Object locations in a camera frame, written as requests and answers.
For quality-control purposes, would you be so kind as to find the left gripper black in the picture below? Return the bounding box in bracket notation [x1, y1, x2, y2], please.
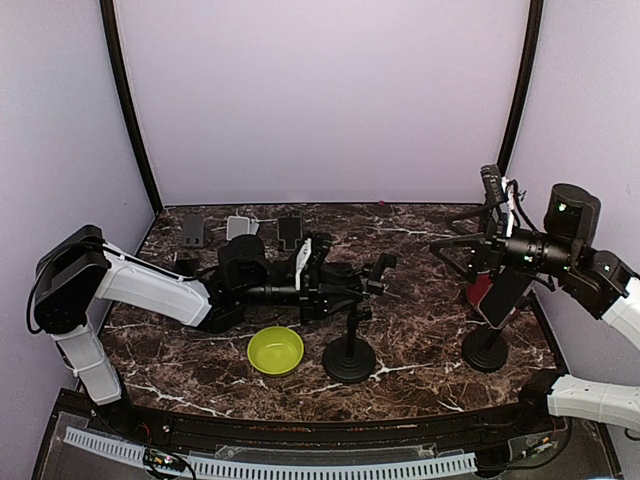
[237, 264, 364, 326]

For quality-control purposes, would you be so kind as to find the black tall phone stand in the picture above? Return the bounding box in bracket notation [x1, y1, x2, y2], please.
[322, 253, 397, 385]

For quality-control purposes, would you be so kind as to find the green bowl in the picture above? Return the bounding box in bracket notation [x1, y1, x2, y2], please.
[247, 326, 305, 377]

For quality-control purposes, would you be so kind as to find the black folding phone stand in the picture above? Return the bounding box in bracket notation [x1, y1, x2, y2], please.
[276, 216, 304, 252]

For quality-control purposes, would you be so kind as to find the white folding phone stand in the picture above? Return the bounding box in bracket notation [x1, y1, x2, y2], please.
[226, 215, 260, 241]

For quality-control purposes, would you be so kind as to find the dark blue phone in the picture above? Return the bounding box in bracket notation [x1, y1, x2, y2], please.
[172, 258, 199, 277]

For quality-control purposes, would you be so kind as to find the grey small phone stand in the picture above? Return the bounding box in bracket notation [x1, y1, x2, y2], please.
[182, 214, 206, 248]

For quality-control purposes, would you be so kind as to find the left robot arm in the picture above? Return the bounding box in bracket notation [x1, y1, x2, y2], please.
[26, 225, 379, 436]

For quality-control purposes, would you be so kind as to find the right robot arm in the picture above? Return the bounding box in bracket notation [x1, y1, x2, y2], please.
[430, 183, 639, 434]

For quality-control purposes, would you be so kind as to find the red bowl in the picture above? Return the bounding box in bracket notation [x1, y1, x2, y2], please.
[466, 273, 492, 307]

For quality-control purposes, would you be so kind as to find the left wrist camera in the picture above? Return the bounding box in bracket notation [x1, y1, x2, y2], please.
[294, 232, 333, 292]

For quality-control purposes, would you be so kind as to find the right black corner post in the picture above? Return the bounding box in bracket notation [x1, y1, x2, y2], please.
[496, 0, 545, 175]

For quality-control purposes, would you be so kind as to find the black corner post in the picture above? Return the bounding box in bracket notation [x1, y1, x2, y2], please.
[99, 0, 164, 215]
[496, 0, 545, 175]

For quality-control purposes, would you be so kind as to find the black front rail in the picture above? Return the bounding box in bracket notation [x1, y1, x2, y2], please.
[59, 389, 591, 454]

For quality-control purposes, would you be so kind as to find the white cable duct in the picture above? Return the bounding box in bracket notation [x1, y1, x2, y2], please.
[62, 427, 477, 479]

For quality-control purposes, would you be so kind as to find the left black corner post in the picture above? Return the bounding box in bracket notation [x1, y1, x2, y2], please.
[99, 0, 164, 215]

